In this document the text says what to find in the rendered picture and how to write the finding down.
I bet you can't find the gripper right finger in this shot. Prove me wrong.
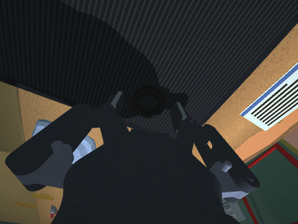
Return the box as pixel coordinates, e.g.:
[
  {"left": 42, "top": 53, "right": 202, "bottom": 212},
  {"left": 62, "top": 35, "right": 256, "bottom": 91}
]
[{"left": 169, "top": 101, "right": 260, "bottom": 200}]

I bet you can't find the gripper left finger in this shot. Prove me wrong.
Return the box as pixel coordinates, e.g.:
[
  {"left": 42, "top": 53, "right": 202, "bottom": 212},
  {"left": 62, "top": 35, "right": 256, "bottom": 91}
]
[{"left": 5, "top": 91, "right": 132, "bottom": 192}]

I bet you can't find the silver ribbed knob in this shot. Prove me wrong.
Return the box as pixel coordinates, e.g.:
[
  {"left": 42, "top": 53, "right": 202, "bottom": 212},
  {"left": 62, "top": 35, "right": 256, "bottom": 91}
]
[{"left": 32, "top": 118, "right": 97, "bottom": 165}]

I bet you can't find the small grey box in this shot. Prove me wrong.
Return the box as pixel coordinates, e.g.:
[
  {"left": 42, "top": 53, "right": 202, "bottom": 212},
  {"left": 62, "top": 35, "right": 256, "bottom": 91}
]
[{"left": 221, "top": 198, "right": 246, "bottom": 222}]

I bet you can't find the yellow flat disc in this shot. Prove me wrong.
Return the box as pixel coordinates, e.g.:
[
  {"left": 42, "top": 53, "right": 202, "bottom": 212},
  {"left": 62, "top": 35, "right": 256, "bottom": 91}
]
[
  {"left": 30, "top": 193, "right": 56, "bottom": 201},
  {"left": 13, "top": 200, "right": 38, "bottom": 209}
]

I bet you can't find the black ribbed mat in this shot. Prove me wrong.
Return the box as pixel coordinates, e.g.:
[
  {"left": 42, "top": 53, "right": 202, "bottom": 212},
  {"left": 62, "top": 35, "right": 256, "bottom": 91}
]
[{"left": 0, "top": 0, "right": 298, "bottom": 138}]

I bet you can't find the black ring knob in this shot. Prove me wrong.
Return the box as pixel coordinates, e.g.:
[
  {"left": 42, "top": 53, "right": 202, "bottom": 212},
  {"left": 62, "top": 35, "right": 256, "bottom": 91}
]
[{"left": 132, "top": 85, "right": 166, "bottom": 118}]

